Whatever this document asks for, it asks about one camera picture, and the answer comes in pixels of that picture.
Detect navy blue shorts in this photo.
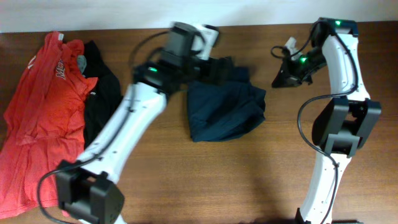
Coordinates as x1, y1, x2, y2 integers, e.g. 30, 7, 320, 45
187, 67, 266, 142

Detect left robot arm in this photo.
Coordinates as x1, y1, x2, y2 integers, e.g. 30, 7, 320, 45
55, 22, 232, 224

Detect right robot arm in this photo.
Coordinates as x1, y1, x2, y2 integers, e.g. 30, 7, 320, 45
272, 17, 381, 223

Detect black garment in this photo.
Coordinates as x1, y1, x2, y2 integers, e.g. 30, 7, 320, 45
83, 40, 123, 147

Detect red mesh t-shirt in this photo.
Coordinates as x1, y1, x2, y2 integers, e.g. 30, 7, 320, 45
1, 31, 98, 218

